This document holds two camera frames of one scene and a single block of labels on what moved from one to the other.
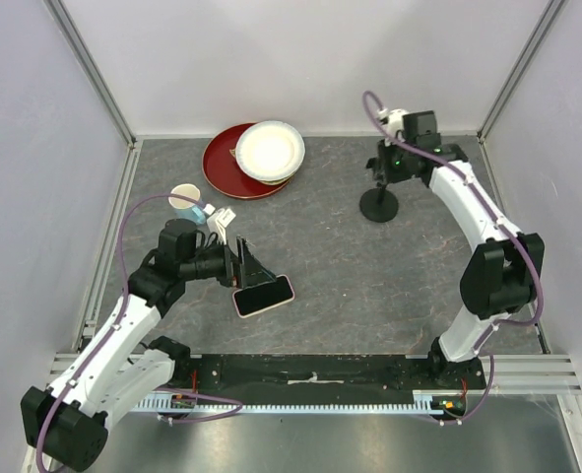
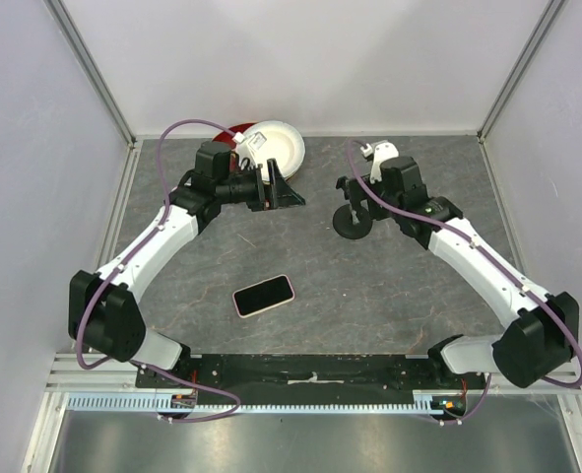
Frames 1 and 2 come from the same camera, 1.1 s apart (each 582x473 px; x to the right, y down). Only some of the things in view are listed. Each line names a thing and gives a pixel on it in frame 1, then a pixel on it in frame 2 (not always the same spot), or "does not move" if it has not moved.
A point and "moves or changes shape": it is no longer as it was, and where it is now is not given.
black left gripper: x=243 y=270 to x=281 y=193
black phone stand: x=378 y=205 moves or changes shape
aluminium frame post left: x=93 y=71 does not move
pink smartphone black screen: x=258 y=298 does not move
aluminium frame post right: x=551 y=10 does not move
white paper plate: x=270 y=150 does not move
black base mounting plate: x=258 y=374 does not move
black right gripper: x=384 y=173 to x=357 y=193
